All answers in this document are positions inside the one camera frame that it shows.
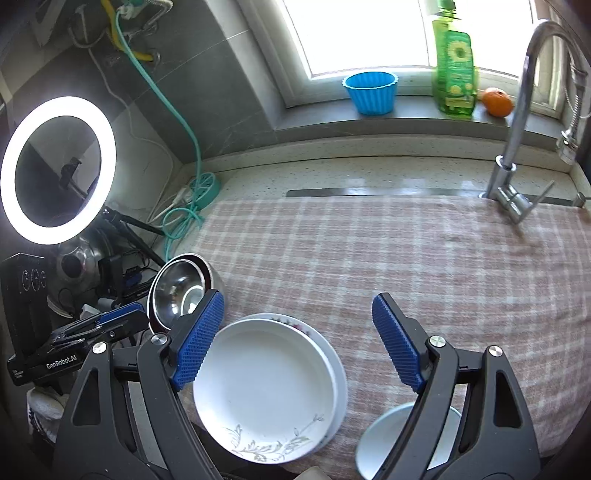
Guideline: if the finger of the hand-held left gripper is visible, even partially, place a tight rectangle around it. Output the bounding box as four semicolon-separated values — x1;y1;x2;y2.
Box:
51;302;149;347

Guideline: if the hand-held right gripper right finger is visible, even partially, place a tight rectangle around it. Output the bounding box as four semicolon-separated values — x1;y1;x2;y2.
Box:
372;292;541;480

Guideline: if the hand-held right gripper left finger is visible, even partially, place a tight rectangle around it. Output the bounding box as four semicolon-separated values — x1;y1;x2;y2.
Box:
53;288;225;480

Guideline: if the stainless steel bowl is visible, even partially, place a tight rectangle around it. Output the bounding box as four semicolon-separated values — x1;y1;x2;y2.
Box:
147;253;225;334

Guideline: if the floral deep plate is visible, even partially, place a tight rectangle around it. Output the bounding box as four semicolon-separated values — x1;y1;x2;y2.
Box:
222;313;348;455

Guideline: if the white plate grey leaf print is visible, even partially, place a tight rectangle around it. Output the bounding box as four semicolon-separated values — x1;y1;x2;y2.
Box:
192;318;336;464

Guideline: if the person's left hand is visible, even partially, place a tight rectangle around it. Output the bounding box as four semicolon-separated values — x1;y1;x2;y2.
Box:
25;385;71;439

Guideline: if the black electronic device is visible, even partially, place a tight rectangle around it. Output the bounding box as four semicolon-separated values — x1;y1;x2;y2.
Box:
97;251;153;301

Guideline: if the steel pot lid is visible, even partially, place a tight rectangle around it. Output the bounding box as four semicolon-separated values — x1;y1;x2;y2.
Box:
56;233;116;296

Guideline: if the black tripod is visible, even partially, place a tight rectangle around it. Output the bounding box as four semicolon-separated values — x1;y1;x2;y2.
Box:
99;205;167;268

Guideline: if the pink checked cloth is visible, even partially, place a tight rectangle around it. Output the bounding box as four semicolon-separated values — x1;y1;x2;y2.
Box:
159;196;591;480

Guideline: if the pale white bowl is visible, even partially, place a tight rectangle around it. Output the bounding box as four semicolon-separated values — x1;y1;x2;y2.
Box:
356;401;464;480

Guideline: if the round teal power strip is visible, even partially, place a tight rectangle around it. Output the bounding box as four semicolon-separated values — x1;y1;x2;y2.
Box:
187;172;221;206

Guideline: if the blue silicone cup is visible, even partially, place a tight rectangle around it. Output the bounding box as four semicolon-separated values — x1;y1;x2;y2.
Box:
342;71;399;116

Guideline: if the chrome kitchen faucet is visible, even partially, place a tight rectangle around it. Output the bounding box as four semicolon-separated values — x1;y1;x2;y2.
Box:
478;19;589;225

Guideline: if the orange fruit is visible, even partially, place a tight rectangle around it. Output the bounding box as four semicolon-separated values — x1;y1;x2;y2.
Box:
481;88;515;117

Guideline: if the green dish soap bottle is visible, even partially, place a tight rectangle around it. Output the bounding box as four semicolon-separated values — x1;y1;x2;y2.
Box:
431;0;478;118

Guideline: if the window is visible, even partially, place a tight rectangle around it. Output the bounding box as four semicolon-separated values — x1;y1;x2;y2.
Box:
240;0;591;112

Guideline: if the thick white power cable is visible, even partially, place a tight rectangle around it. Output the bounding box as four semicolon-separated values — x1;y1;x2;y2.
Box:
148;182;195;227

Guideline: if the teal cable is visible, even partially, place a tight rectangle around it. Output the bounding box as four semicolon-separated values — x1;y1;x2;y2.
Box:
115;9;218;257

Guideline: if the thin white cable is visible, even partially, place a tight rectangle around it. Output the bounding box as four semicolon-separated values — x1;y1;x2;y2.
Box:
85;44;183;185

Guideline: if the white ring light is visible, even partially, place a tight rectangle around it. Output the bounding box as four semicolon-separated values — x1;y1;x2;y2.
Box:
0;96;117;245

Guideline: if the metal sprayer hose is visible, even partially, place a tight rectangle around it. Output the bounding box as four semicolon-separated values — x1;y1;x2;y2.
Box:
554;46;591;162

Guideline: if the yellow hose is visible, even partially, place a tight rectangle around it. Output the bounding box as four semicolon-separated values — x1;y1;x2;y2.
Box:
99;0;153;63

